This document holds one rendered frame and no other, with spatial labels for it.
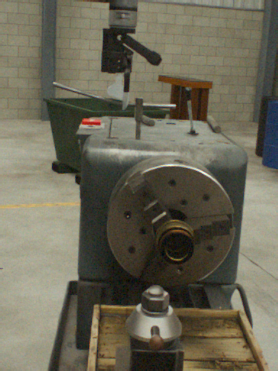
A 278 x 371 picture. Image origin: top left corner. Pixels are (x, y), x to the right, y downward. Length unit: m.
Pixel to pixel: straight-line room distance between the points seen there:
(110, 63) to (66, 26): 9.86
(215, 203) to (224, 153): 0.20
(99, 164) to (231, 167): 0.35
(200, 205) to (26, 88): 10.00
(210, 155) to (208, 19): 10.86
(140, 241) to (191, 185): 0.19
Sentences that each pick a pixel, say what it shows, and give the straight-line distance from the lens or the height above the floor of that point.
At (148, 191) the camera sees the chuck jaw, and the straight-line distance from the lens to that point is 1.29.
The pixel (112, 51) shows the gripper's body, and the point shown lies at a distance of 1.49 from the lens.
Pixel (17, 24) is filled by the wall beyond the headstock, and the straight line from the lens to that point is 11.19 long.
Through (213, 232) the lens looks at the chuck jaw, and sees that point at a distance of 1.33.
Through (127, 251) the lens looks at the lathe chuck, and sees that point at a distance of 1.37.
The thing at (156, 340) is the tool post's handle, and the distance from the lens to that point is 0.73.
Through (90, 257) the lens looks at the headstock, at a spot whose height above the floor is 0.93.
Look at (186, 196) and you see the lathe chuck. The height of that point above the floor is 1.16.
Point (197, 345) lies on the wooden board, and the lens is 1.25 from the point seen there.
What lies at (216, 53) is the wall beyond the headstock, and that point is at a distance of 12.41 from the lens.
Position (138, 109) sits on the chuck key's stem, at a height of 1.34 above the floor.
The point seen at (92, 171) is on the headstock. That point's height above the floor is 1.18.
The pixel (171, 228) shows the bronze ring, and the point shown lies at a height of 1.12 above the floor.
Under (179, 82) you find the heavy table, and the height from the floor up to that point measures 0.94.
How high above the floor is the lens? 1.50
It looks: 14 degrees down
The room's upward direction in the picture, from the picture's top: 3 degrees clockwise
